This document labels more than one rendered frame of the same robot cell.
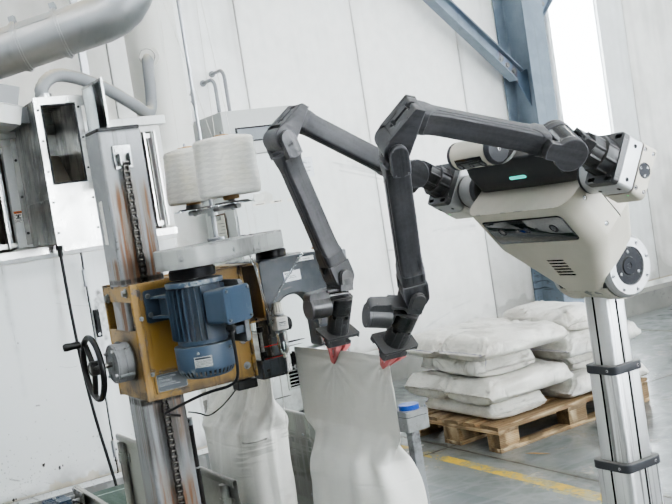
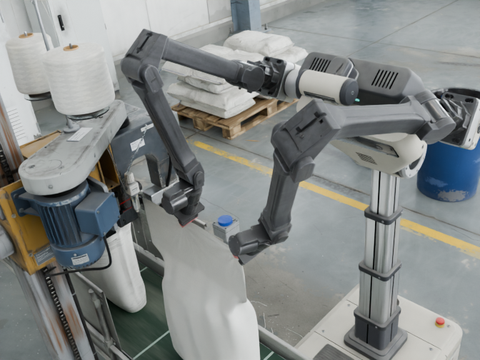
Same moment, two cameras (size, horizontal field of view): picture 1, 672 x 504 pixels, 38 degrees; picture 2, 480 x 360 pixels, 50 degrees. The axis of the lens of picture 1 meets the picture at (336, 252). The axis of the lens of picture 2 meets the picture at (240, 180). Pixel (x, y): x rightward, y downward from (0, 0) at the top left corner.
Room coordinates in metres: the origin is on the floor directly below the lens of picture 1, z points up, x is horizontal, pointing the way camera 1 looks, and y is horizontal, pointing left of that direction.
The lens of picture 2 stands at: (1.20, 0.16, 2.05)
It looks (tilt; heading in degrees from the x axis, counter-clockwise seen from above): 31 degrees down; 347
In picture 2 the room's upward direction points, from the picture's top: 6 degrees counter-clockwise
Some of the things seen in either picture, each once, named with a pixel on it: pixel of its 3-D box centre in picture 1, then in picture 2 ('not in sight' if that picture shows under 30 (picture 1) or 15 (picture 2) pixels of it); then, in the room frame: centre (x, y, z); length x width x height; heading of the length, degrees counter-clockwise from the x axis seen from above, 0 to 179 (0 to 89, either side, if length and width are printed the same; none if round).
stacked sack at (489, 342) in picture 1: (503, 338); (231, 66); (5.54, -0.86, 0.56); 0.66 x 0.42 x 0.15; 120
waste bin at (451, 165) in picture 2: not in sight; (451, 146); (3.81, -1.92, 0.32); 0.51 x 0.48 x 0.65; 120
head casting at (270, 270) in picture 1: (278, 297); (121, 148); (2.96, 0.19, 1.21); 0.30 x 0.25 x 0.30; 30
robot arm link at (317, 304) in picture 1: (327, 293); (181, 189); (2.52, 0.04, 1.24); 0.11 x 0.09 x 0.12; 118
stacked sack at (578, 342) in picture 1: (579, 337); (273, 58); (5.87, -1.36, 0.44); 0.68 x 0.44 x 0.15; 120
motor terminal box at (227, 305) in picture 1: (229, 308); (98, 216); (2.47, 0.29, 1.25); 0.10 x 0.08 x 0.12; 145
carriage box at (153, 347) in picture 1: (178, 330); (43, 199); (2.75, 0.47, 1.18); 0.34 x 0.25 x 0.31; 120
